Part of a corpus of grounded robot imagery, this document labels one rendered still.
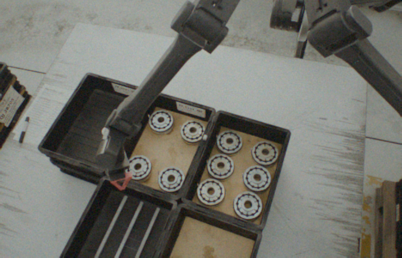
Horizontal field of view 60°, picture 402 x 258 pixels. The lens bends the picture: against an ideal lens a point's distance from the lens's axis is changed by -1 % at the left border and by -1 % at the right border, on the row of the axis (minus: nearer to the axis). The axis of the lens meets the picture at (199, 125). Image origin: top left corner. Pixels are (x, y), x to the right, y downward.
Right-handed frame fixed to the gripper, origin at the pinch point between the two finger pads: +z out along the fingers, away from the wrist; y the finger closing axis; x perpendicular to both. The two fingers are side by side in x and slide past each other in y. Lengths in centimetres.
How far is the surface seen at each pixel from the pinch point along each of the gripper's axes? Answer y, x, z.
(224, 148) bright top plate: 7.3, -42.8, 8.0
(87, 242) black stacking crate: -1.3, 14.3, 27.9
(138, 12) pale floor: 210, -64, 33
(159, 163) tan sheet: 15.0, -18.6, 14.7
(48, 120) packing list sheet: 67, 20, 22
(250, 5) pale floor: 173, -152, 23
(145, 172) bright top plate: 11.9, -12.0, 14.2
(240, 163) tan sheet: 1.2, -47.4, 11.9
